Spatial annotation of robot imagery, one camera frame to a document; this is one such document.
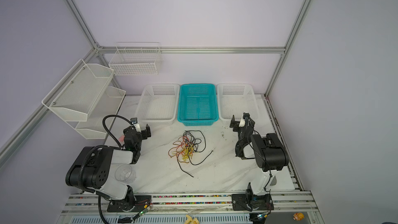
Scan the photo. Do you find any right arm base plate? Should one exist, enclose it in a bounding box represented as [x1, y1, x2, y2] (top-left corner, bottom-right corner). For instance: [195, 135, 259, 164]
[231, 194, 274, 212]

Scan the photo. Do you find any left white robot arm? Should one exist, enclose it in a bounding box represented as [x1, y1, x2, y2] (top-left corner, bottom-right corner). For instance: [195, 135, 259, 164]
[65, 115, 152, 224]

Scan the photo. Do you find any teal plastic basket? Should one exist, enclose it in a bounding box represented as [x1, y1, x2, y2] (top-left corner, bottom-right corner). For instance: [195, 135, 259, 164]
[177, 84, 219, 126]

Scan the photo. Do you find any left white plastic basket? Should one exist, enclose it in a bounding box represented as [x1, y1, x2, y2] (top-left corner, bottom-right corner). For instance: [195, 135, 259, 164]
[135, 83, 180, 125]

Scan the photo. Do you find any red cable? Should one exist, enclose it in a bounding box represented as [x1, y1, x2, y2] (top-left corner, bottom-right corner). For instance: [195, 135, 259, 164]
[168, 135, 200, 162]

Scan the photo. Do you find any aluminium front rail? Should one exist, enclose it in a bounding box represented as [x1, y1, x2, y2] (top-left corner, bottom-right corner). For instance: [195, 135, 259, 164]
[60, 191, 320, 216]

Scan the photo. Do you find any orange round object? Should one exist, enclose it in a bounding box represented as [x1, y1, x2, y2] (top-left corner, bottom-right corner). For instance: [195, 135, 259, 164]
[293, 212, 305, 221]

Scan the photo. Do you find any white two-tier mesh shelf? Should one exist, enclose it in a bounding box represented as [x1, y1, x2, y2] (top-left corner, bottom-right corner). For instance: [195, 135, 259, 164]
[42, 59, 126, 140]

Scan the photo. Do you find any right white plastic basket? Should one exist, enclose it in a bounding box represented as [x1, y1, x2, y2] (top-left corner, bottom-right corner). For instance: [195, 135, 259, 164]
[217, 83, 260, 124]

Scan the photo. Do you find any long black cable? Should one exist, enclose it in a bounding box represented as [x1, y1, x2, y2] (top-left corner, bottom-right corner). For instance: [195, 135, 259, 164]
[176, 130, 214, 178]

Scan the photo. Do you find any yellow object at front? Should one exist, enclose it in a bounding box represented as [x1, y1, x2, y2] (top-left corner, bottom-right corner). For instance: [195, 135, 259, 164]
[184, 214, 200, 224]

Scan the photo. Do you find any white wire wall basket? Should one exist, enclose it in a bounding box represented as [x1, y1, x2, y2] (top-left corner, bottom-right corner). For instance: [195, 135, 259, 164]
[109, 42, 163, 76]

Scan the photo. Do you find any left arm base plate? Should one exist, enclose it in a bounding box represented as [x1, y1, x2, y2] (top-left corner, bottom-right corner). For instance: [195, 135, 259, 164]
[107, 195, 152, 213]

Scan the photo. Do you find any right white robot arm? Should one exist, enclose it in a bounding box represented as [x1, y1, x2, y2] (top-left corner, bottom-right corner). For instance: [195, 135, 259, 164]
[230, 113, 289, 211]

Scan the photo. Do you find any white plastic basket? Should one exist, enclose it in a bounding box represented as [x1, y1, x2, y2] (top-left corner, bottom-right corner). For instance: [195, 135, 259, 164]
[135, 83, 180, 125]
[217, 83, 260, 124]

